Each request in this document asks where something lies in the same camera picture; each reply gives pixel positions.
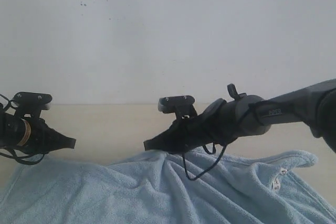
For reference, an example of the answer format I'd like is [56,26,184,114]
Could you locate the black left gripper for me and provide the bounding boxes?
[26,118,76,155]

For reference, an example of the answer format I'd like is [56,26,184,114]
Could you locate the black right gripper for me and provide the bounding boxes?
[143,116,230,154]

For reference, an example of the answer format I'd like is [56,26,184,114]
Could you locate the light blue fluffy towel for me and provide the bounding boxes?
[1,148,335,223]

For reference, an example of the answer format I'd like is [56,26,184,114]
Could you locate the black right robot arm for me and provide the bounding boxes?
[143,79,335,154]

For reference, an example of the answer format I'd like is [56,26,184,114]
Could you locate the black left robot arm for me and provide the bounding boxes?
[1,113,76,155]

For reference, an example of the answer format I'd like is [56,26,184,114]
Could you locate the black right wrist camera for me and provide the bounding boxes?
[157,95,197,119]

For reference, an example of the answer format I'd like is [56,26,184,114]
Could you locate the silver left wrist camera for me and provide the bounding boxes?
[11,92,53,119]

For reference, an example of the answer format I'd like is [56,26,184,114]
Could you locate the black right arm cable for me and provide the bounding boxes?
[181,83,266,182]

